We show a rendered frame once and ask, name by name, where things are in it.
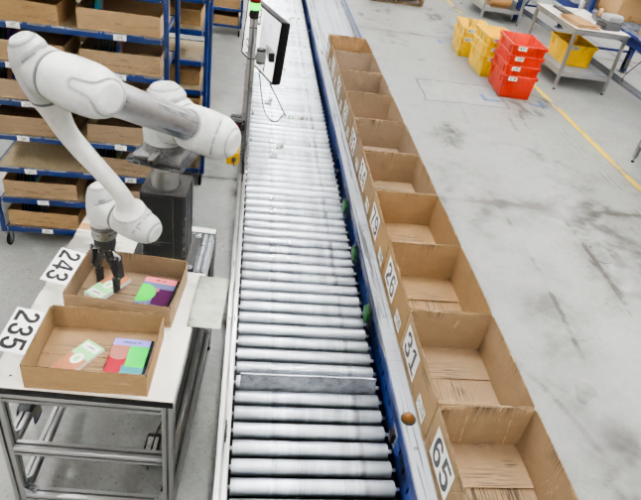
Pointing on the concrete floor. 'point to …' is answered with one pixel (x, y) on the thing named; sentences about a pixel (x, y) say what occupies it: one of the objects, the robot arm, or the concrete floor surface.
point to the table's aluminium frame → (171, 456)
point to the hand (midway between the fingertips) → (108, 281)
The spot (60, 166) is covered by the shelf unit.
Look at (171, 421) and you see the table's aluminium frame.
